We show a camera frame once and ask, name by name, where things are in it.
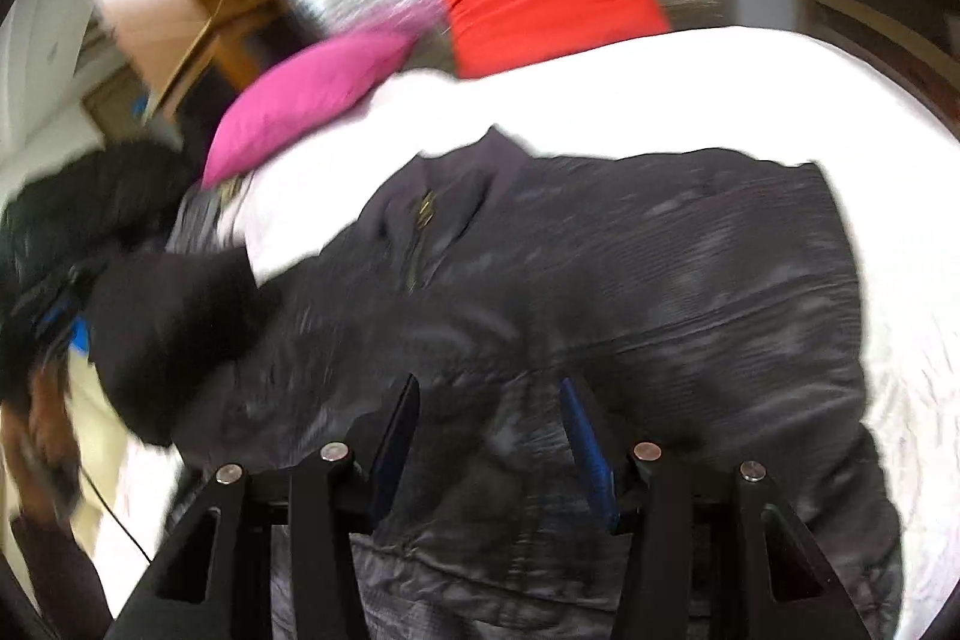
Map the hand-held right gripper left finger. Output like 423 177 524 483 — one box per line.
112 374 421 640

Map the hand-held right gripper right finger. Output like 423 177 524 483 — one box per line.
561 377 871 640

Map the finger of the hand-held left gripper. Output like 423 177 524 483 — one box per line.
11 261 98 378

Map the dark quilted jacket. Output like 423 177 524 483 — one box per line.
86 126 905 640

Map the person's left forearm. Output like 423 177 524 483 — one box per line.
0 509 113 640

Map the person's left hand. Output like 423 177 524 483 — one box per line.
0 362 83 521

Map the grey crumpled garment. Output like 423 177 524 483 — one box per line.
166 175 252 255

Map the pink pillow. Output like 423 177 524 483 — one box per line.
202 26 421 190

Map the white bed blanket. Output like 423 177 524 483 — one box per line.
97 25 960 640

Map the thin black cable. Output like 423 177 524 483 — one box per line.
79 464 155 566

